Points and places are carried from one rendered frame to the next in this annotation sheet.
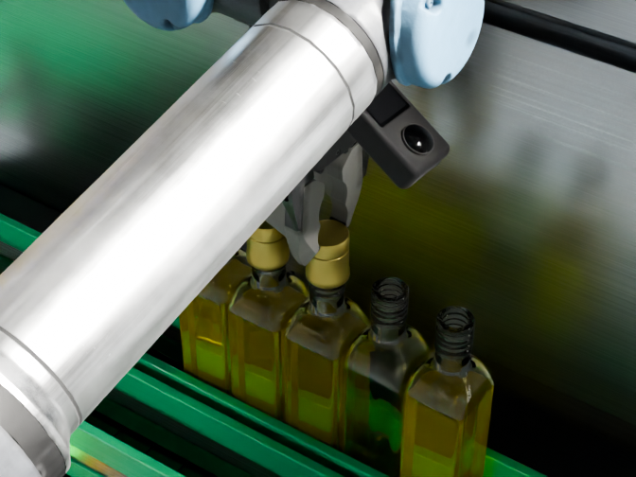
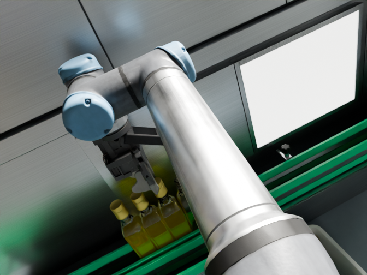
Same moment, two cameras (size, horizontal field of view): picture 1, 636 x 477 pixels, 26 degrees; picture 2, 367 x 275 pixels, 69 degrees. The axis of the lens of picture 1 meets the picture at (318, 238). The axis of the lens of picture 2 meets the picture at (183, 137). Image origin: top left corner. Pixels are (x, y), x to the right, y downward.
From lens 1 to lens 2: 0.49 m
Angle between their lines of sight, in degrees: 32
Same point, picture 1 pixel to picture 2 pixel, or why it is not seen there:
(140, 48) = (50, 204)
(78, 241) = (213, 162)
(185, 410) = (153, 264)
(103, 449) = not seen: outside the picture
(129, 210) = (209, 141)
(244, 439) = (174, 253)
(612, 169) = not seen: hidden behind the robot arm
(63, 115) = (39, 245)
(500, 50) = not seen: hidden behind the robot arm
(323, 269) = (161, 190)
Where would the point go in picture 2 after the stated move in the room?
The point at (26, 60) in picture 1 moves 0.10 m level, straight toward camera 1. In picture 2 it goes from (15, 243) to (35, 249)
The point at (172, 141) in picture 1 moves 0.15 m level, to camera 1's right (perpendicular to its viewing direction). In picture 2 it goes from (185, 118) to (244, 57)
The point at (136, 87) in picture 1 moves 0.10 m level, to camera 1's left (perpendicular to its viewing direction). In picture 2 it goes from (56, 215) to (28, 243)
